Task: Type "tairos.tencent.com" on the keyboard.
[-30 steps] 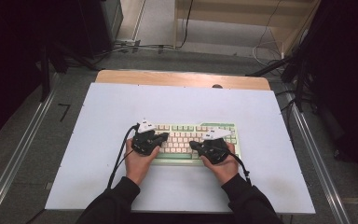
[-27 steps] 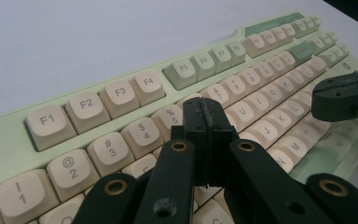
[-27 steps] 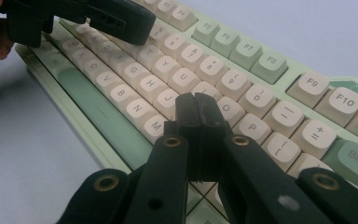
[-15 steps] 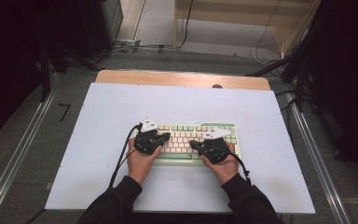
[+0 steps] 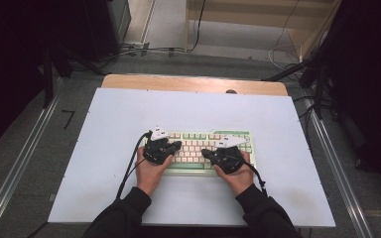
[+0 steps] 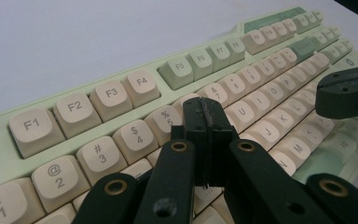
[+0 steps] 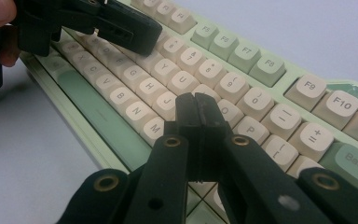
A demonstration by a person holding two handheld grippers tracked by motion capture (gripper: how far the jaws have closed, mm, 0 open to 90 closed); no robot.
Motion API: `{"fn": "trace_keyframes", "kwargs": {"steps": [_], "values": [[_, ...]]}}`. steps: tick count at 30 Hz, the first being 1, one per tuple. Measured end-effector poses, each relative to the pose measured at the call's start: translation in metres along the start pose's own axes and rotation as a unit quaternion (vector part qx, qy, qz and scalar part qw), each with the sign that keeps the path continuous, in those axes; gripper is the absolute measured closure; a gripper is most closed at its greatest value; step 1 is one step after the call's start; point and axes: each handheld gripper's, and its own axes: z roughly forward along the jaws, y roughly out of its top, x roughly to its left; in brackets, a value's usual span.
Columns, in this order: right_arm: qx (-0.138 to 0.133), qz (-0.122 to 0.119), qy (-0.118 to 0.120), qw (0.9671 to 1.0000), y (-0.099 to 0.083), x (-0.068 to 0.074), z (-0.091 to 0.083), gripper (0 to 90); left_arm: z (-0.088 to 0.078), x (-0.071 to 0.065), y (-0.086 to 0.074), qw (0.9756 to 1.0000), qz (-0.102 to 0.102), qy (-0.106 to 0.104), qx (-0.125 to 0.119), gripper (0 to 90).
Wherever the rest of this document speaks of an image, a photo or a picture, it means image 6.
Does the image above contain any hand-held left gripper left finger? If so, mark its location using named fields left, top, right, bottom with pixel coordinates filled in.
left=133, top=97, right=213, bottom=224

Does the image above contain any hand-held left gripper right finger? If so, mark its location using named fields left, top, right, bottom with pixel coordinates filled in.
left=205, top=98, right=334, bottom=224

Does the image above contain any green and cream keyboard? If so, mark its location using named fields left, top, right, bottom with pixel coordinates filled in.
left=0, top=7, right=358, bottom=224

